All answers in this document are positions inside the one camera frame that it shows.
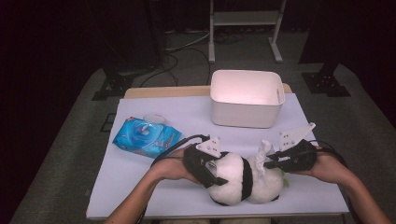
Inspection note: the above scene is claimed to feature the wooden table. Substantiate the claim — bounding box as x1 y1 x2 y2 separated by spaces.
85 83 350 221

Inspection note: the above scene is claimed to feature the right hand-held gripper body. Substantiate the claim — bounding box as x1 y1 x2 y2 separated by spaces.
278 121 318 174

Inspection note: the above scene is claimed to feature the person's left hand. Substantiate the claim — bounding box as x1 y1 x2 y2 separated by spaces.
152 148 203 185

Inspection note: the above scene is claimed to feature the panda plush toy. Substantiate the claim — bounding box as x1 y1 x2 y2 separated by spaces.
207 151 290 207

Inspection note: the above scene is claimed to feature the left hand-held gripper cable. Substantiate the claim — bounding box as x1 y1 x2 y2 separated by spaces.
135 133 211 224

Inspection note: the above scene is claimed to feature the grey floor cable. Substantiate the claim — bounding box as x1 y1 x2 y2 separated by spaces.
164 29 213 53

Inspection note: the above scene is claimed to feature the white table mat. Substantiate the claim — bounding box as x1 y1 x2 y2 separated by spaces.
86 92 350 219

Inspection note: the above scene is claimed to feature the blue wet wipes packet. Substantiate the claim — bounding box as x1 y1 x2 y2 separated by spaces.
111 113 183 159

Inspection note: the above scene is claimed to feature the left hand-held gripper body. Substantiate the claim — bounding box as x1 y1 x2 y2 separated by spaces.
182 135 222 185

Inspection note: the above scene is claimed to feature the black floor cable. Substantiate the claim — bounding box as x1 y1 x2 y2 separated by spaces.
164 47 213 87

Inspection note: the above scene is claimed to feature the black stand base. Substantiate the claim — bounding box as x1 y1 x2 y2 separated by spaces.
301 62 352 98
92 62 134 102

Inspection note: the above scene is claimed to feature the person's right hand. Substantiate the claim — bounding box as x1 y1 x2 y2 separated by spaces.
295 149 353 188

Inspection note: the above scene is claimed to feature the white plastic storage bin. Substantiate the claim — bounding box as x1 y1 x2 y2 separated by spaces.
209 69 286 129

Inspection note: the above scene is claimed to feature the white metal stand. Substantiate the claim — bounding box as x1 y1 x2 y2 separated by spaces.
207 0 288 64

